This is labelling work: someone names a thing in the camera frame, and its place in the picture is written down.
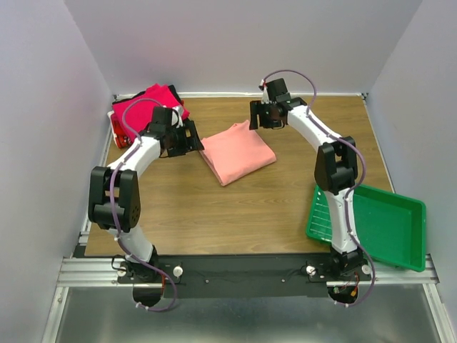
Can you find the folded black t-shirt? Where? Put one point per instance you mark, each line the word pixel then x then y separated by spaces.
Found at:
pixel 141 113

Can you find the folded magenta t-shirt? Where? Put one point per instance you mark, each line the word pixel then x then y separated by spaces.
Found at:
pixel 121 105

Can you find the green plastic tray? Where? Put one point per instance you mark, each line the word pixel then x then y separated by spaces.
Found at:
pixel 389 227

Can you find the folded red white t-shirt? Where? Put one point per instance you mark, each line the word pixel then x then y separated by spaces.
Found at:
pixel 121 130

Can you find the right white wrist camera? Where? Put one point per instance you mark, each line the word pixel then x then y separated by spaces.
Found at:
pixel 264 97

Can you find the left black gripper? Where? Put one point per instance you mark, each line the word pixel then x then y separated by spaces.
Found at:
pixel 190 143

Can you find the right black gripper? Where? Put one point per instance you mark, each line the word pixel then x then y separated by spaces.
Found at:
pixel 255 107

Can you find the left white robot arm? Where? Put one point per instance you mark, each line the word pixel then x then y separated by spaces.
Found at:
pixel 114 195

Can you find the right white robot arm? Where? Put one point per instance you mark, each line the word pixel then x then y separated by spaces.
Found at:
pixel 335 172

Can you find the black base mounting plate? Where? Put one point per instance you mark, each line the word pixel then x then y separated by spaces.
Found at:
pixel 179 277

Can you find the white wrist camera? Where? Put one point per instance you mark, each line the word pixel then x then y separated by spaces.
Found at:
pixel 177 113
pixel 264 97

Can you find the salmon pink t-shirt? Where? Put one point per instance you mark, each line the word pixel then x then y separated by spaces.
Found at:
pixel 236 152

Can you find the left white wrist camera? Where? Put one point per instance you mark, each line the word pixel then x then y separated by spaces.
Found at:
pixel 177 113

